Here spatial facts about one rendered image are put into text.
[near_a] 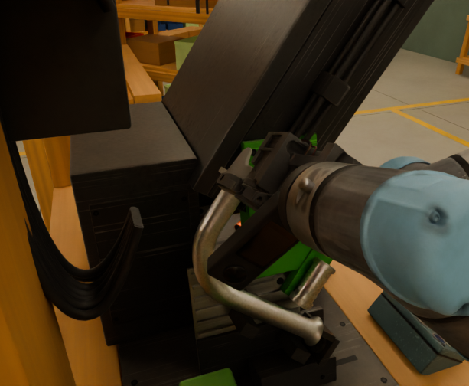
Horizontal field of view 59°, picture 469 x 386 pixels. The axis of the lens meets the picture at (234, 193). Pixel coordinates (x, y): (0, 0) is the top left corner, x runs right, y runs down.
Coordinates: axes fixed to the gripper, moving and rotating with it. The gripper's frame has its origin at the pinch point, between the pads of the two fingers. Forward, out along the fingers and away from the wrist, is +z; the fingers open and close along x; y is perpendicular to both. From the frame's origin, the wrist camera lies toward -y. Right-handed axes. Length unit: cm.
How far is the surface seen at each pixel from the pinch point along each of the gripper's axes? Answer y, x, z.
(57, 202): -26, 16, 78
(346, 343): -10.9, -36.2, 8.1
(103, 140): -3.3, 16.5, 19.9
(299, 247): -1.2, -15.7, 4.9
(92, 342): -35.8, -1.4, 25.4
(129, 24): 215, 69, 821
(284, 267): -5.1, -15.4, 5.2
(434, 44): 446, -376, 556
